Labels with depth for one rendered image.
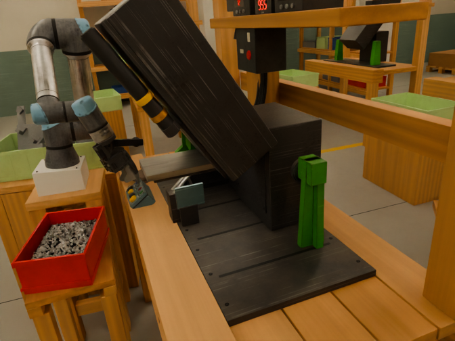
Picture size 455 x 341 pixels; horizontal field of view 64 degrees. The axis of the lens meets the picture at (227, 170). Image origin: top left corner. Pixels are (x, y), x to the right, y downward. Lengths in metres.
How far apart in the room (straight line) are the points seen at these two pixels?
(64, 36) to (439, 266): 1.47
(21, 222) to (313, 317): 1.79
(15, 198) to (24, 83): 6.49
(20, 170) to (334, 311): 1.83
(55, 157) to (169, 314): 1.10
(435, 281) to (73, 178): 1.46
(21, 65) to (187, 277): 7.85
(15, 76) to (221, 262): 7.88
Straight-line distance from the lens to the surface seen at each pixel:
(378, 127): 1.13
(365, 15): 0.93
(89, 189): 1.81
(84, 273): 1.24
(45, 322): 1.34
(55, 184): 1.83
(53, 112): 1.41
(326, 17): 0.93
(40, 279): 1.28
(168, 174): 1.10
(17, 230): 2.38
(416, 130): 1.04
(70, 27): 1.66
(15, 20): 8.60
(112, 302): 1.32
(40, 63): 1.55
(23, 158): 2.28
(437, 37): 12.32
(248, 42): 1.35
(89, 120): 1.31
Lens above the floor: 1.53
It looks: 22 degrees down
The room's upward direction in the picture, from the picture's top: 4 degrees counter-clockwise
